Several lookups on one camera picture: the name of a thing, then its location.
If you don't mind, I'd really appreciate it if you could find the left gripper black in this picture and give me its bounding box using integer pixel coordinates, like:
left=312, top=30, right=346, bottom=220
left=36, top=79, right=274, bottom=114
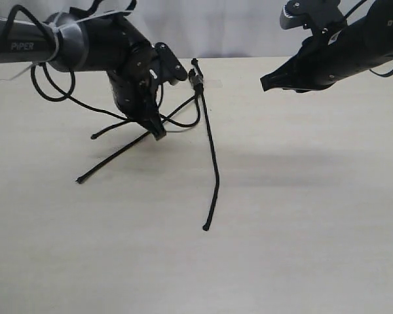
left=106, top=46, right=166, bottom=141

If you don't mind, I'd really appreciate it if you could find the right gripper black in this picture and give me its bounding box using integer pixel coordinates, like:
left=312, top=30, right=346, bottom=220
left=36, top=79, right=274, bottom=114
left=260, top=29, right=373, bottom=93

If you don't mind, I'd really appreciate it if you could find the right robot arm black grey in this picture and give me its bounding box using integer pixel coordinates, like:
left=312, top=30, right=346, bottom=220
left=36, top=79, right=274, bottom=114
left=260, top=1, right=393, bottom=93

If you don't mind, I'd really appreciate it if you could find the left robot arm black grey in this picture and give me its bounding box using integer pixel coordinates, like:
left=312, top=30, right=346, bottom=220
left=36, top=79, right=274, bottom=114
left=0, top=5, right=175, bottom=140

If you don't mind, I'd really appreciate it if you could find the clear adhesive tape strip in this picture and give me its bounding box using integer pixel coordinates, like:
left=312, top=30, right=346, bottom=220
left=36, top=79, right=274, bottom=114
left=181, top=80, right=223, bottom=89

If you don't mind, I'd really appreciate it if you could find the white backdrop curtain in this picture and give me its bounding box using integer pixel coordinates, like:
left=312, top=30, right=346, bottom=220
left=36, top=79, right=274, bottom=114
left=4, top=1, right=301, bottom=60

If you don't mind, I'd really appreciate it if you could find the white zip tie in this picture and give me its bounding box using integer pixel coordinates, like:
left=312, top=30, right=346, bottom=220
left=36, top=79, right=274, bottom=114
left=0, top=8, right=141, bottom=73

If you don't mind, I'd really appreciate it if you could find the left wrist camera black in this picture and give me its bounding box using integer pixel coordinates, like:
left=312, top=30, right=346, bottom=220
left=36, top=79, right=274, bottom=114
left=155, top=43, right=188, bottom=86

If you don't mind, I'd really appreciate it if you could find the right wrist camera grey black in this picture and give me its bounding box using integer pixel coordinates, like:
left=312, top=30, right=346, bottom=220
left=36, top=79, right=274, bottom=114
left=279, top=0, right=343, bottom=31

